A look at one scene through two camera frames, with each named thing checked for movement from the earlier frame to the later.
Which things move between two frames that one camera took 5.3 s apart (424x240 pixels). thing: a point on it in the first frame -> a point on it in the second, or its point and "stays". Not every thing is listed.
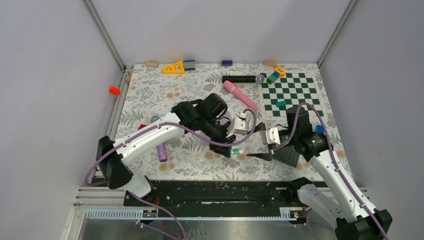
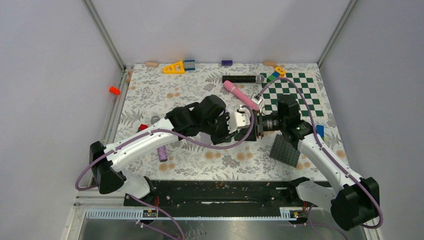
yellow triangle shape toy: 177,68 stays
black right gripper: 264,156 -> 252,135
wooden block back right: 269,63 stays
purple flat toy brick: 227,62 stays
